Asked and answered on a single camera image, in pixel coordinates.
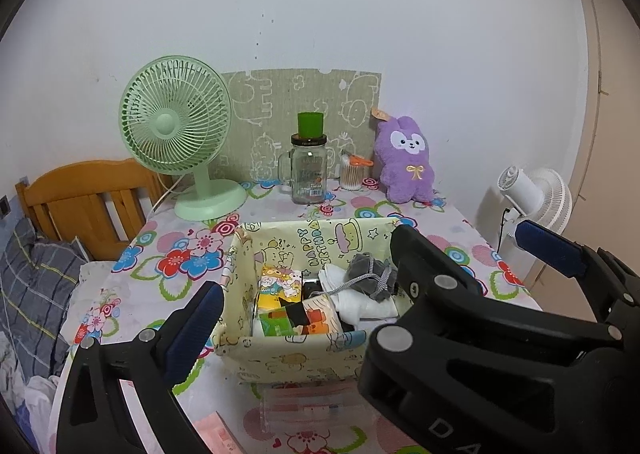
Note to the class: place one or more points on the floral tablecloth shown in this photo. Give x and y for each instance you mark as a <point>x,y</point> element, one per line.
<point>190,249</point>

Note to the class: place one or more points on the white standing fan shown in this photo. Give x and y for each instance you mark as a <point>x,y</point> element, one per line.
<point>542,194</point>

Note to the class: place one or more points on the yellow cartoon print socks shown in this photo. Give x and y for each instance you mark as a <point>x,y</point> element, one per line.
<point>280,286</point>

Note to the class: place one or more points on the grey plaid pillow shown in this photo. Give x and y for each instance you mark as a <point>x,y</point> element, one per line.
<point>35,284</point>

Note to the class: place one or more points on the white socks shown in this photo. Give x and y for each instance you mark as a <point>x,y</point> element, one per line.
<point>370,309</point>

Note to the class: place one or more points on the orange black print socks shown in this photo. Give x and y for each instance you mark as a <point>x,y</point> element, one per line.
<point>300,319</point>

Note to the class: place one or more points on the green desk fan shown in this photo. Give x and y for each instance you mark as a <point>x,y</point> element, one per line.
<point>165,124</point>

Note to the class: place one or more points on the beige wooden door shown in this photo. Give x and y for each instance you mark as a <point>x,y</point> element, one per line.
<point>615,124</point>

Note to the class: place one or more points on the wall socket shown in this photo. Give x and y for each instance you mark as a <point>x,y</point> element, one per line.
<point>4,205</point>

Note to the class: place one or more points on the yellow cartoon fabric storage basket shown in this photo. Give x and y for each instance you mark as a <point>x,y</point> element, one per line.
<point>290,359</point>

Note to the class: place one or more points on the cotton swab tub orange lid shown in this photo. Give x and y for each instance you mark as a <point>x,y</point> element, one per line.
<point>351,176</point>

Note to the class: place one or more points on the pink packet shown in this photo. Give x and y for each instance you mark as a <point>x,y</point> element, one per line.
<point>220,436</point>

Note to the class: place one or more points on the grey socks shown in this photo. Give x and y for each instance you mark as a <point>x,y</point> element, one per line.
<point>370,274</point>

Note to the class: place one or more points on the purple plush bunny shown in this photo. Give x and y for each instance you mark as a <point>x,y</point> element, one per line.
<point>405,164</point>

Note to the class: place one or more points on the clear plastic box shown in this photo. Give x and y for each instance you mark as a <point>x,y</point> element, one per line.
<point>315,409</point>

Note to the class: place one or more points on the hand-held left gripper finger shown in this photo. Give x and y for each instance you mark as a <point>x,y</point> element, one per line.
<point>192,329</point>

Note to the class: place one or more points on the glass jar mug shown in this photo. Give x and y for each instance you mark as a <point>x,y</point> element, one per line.
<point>306,174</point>

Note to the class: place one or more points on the green plastic cup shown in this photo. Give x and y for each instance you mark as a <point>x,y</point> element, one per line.
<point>310,125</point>

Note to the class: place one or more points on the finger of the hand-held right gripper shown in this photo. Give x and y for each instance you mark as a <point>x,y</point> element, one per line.
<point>547,246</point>
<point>415,264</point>

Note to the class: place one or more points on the crumpled clothes pile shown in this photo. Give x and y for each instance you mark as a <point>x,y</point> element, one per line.
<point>20,384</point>

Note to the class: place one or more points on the wooden bed headboard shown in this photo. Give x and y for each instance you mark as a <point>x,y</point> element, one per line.
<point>75,184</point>

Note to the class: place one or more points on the green cartoon foam mat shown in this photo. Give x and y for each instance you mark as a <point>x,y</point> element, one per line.
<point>280,94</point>

